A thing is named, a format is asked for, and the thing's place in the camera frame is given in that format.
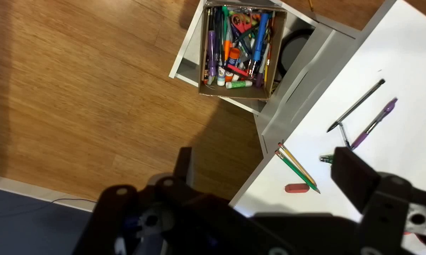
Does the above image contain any black pen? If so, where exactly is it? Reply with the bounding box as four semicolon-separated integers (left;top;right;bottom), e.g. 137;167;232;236
326;78;387;133

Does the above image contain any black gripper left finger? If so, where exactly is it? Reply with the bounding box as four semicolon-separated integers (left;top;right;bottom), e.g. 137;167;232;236
72;146;289;255

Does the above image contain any red eraser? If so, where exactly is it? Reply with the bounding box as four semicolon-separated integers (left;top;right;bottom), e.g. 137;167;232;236
283;182;311;194

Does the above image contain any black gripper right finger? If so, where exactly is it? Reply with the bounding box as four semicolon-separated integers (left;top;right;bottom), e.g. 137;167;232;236
331;146;426;255

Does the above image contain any yellow wooden pencil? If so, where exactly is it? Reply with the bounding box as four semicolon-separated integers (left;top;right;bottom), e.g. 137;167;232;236
278;141;319;187

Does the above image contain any black round object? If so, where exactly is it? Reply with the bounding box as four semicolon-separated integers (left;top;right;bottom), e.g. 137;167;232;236
278;27;316;78

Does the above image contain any green pencil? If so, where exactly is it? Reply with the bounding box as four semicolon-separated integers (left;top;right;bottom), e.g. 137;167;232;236
275;148;323;195

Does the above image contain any red marker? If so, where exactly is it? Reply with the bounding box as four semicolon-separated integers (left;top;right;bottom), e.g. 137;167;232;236
225;62;251;79

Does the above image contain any white desk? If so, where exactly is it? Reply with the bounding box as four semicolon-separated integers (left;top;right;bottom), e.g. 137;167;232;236
228;0;426;255

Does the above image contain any blue marker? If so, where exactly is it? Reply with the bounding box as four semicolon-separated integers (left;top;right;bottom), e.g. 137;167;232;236
252;11;270;65

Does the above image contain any purple pen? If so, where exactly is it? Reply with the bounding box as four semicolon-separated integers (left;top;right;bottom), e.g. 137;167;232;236
350;96;399;151

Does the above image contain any green white marker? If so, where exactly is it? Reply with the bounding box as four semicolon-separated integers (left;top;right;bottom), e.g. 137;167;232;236
225;79;255;90

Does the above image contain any purple marker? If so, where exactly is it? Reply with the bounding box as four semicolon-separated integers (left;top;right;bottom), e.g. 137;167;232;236
207;27;218;79

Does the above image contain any brown cardboard box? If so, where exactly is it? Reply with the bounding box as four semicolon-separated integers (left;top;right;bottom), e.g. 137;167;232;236
198;0;289;99

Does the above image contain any white open drawer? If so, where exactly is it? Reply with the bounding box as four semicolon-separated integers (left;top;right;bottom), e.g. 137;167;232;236
169;0;337;114

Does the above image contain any green black sharpener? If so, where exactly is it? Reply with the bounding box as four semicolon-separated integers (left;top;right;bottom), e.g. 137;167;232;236
319;153;337;165

